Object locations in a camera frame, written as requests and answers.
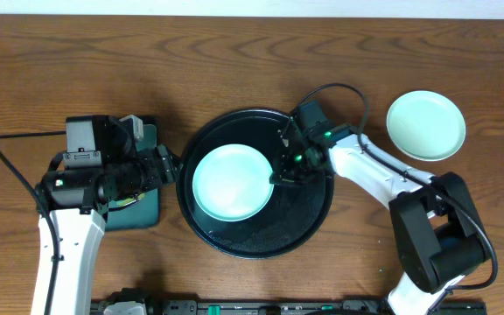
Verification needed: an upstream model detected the mint green plate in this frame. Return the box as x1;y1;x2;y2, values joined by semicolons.
386;90;466;161
192;143;274;222

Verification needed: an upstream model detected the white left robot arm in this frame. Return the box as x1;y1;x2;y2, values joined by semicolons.
31;145;180;314

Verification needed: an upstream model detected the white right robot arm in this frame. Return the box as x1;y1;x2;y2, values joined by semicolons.
270;122;497;314

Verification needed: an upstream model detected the dark green rectangular tray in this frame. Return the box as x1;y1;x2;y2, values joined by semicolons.
105;116;160;232

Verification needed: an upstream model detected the round black tray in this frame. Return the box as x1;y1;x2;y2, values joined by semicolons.
177;108;334;259

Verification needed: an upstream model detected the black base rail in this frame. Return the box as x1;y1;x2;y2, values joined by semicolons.
89;297;487;315

